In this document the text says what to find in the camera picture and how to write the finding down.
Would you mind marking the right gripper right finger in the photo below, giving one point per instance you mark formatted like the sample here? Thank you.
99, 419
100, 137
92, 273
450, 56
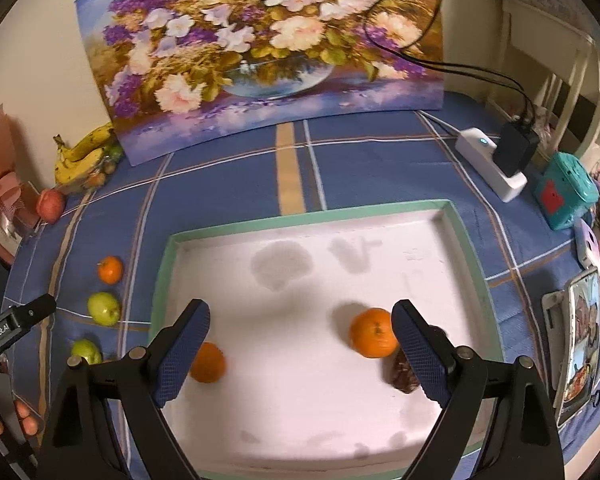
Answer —
521, 441

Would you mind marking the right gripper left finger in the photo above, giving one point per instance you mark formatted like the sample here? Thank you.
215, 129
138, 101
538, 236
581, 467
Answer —
80, 441

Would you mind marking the green apple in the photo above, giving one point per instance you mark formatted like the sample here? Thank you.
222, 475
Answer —
104, 308
87, 350

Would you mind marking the dark brown date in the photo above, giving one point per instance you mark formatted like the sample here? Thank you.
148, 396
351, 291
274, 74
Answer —
405, 372

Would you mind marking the orange mandarin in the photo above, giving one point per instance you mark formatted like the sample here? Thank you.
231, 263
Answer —
371, 334
209, 366

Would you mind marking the small stemmed mandarin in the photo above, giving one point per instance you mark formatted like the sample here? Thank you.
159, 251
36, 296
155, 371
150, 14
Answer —
110, 270

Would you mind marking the white tray teal rim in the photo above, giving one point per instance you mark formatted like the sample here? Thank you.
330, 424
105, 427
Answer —
296, 401

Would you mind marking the person's left hand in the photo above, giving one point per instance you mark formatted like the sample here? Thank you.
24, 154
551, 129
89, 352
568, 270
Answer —
28, 423

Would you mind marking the blue plaid tablecloth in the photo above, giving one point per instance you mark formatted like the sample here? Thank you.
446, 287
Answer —
341, 161

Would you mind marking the red peach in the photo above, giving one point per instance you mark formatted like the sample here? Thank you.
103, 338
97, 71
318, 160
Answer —
51, 205

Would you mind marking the pink flower bouquet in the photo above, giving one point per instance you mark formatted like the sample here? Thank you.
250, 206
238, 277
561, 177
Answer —
18, 198

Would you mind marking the teal toy box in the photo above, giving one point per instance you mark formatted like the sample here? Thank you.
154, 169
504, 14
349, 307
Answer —
565, 192

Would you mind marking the clear fruit container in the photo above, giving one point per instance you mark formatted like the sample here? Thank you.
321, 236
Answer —
92, 171

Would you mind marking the yellow banana bunch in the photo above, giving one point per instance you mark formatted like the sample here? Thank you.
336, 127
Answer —
82, 157

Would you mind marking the black power adapter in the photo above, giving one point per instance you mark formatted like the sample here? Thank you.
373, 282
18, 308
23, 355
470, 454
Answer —
516, 147

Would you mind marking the white chair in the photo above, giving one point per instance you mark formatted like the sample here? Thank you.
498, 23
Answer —
572, 60

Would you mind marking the floral painting canvas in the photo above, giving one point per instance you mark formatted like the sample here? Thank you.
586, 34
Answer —
176, 73

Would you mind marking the photo frame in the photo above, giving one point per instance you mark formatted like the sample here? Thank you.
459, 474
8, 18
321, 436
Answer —
572, 319

